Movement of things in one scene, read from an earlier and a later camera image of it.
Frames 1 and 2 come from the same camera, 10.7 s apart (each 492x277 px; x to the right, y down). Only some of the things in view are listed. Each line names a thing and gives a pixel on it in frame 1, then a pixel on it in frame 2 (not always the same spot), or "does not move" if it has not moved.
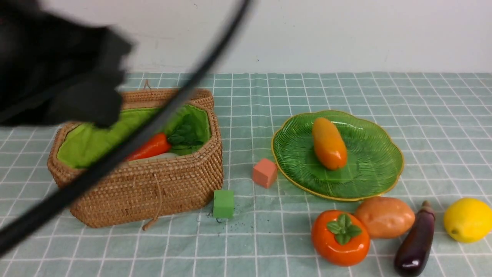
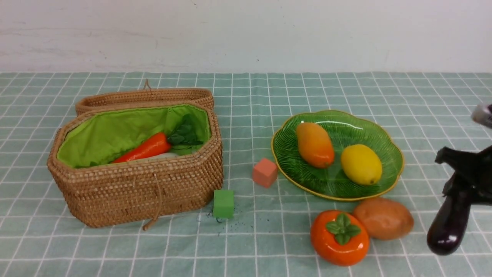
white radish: [163, 155] does not move
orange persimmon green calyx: [339, 238] does not move
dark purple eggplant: [411, 257] -> [448, 229]
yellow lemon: [468, 220] -> [361, 164]
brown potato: [385, 217] does not move
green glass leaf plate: [374, 161] does not move
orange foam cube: [265, 173] does not move
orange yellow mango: [329, 145] -> [314, 145]
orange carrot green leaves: [182, 135] does not move
